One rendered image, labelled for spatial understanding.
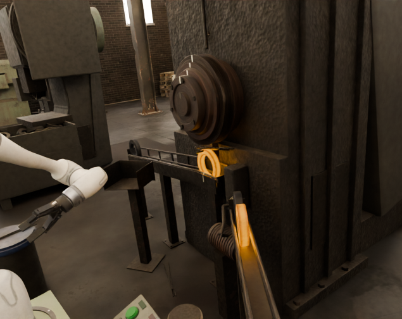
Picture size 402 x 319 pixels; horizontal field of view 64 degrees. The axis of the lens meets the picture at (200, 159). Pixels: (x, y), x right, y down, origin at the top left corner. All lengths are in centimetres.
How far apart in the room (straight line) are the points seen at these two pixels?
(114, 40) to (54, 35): 818
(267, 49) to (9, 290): 136
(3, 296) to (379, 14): 202
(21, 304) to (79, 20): 339
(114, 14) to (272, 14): 1102
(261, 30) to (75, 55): 295
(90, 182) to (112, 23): 1092
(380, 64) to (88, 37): 322
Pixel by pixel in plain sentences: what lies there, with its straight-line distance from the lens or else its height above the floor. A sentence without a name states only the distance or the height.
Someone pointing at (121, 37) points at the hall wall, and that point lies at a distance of 1233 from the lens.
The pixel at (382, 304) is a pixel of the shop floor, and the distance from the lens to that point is 211.
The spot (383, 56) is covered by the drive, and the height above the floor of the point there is 125.
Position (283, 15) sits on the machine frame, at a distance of 145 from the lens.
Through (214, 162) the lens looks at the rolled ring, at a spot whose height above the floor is 79.
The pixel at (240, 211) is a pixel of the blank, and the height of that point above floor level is 80.
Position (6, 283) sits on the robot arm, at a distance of 137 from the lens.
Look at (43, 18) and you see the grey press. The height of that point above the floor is 188.
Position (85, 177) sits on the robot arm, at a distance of 156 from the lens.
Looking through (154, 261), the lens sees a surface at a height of 1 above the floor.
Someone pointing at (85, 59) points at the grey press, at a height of 143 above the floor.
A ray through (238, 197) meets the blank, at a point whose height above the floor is 78.
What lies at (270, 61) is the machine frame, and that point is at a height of 129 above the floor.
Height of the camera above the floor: 134
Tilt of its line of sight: 18 degrees down
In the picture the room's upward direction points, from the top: 6 degrees counter-clockwise
